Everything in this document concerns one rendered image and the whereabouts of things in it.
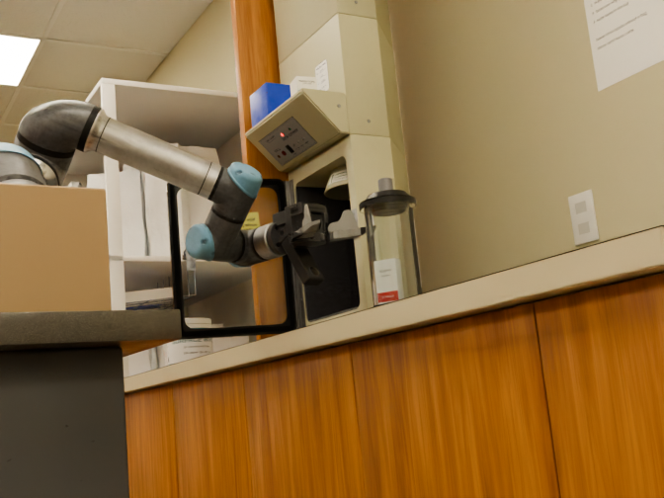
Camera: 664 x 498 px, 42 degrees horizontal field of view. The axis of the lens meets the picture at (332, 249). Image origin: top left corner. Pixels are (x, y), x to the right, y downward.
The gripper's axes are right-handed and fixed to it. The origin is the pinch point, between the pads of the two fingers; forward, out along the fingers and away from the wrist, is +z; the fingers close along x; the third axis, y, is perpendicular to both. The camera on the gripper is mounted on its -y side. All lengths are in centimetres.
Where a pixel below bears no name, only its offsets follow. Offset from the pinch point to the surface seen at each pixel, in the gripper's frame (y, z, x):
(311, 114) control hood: 32.3, -19.6, 12.6
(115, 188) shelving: 45, -132, 29
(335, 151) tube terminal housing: 25.0, -21.3, 21.1
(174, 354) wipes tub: -15, -92, 21
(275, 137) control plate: 33, -37, 17
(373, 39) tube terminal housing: 52, -12, 28
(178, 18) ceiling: 151, -191, 102
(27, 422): -33, 10, -71
